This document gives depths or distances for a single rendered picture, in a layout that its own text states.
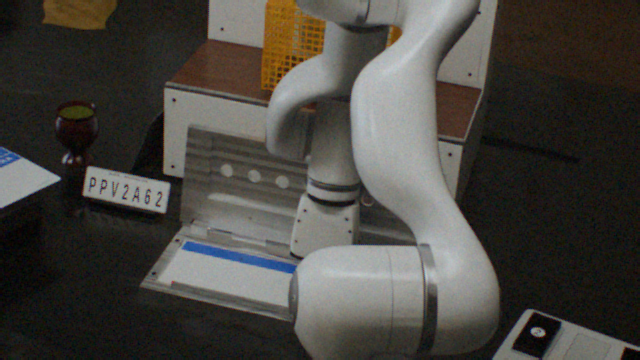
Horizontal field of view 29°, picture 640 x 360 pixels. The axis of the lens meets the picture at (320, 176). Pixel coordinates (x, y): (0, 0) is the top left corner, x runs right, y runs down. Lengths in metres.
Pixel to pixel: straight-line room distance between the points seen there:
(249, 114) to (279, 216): 0.23
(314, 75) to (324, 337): 0.56
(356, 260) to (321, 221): 0.59
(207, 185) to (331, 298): 0.81
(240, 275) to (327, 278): 0.73
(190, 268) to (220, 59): 0.48
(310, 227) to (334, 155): 0.13
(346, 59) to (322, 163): 0.21
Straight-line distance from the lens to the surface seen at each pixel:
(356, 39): 1.69
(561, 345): 1.99
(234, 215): 2.08
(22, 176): 2.14
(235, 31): 2.40
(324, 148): 1.85
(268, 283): 2.01
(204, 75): 2.27
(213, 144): 2.06
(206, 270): 2.04
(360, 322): 1.30
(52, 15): 3.00
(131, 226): 2.18
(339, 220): 1.90
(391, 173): 1.36
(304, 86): 1.78
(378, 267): 1.31
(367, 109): 1.39
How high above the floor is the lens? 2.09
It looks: 30 degrees down
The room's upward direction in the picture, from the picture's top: 5 degrees clockwise
